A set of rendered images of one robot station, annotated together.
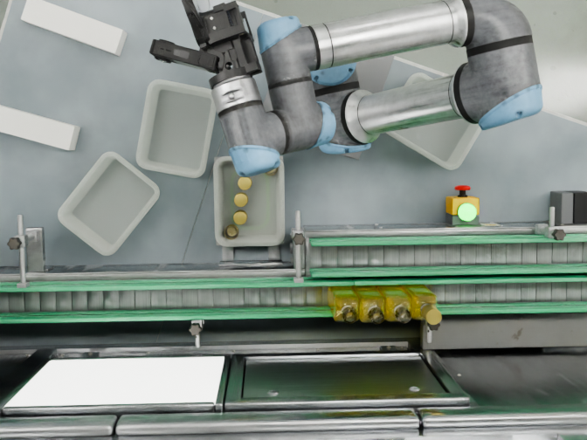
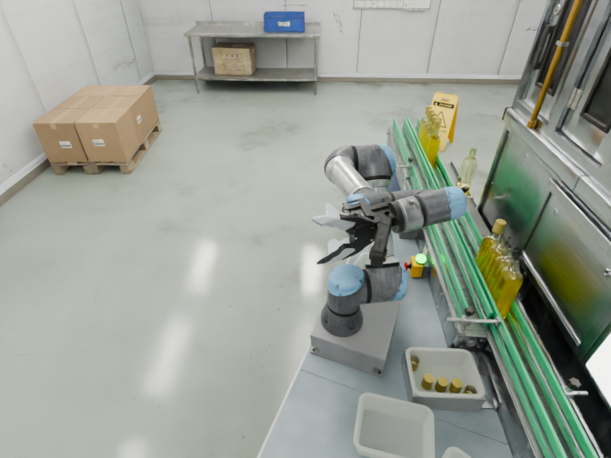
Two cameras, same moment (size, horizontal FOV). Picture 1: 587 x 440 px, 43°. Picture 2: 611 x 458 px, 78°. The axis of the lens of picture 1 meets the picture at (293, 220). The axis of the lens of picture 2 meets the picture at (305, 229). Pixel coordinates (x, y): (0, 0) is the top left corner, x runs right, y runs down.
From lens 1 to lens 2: 110 cm
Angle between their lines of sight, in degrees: 51
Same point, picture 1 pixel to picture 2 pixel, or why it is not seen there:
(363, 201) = (423, 316)
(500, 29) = (346, 149)
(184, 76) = (346, 430)
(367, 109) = not seen: hidden behind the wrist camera
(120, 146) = not seen: outside the picture
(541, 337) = (482, 228)
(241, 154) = (454, 196)
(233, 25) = (358, 207)
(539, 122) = not seen: hidden behind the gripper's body
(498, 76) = (370, 152)
